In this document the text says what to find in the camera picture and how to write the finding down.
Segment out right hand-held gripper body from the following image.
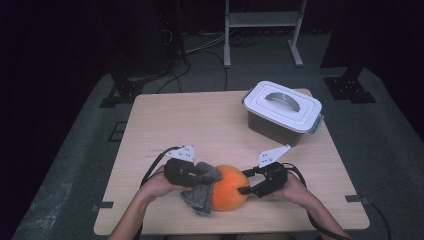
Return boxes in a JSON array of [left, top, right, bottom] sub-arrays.
[[253, 144, 292, 198]]

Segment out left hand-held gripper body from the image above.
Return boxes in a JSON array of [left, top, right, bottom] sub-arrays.
[[163, 144, 201, 188]]

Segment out orange plush toy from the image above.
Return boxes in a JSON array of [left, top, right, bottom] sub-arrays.
[[211, 164, 251, 212]]

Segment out grey fluffy cloth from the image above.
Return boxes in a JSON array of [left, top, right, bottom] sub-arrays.
[[180, 161, 224, 217]]

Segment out brown translucent storage box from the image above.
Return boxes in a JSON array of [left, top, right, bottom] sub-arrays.
[[247, 111, 325, 148]]

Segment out person's right hand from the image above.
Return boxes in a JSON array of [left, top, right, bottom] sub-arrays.
[[269, 173, 315, 209]]

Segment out person's left hand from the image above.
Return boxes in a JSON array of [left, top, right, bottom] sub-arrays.
[[139, 165, 193, 203]]

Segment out black floor tape square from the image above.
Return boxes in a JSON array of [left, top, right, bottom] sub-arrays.
[[108, 121, 128, 143]]

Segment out black tape mark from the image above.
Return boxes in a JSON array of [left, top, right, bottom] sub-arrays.
[[91, 200, 115, 213], [344, 194, 370, 205]]

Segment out black stand base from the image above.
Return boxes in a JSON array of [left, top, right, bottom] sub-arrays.
[[322, 64, 378, 104], [98, 71, 146, 109]]

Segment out white metal stand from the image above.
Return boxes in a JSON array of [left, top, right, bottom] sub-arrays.
[[223, 0, 308, 69]]

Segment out left hand-held gripper black cable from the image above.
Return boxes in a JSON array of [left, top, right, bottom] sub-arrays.
[[133, 145, 183, 240]]

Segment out hand-held gripper black cable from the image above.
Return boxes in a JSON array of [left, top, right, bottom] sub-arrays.
[[283, 162, 351, 240], [133, 145, 183, 240]]

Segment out right hand-held gripper black cable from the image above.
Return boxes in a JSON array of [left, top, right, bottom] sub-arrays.
[[283, 162, 351, 240]]

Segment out black floor cable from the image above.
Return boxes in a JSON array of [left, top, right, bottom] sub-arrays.
[[194, 49, 229, 92], [155, 59, 193, 95]]

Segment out thin black table cable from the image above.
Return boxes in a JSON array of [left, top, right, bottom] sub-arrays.
[[361, 198, 391, 240]]

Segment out white floor cables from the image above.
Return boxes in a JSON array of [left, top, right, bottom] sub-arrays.
[[183, 31, 228, 56]]

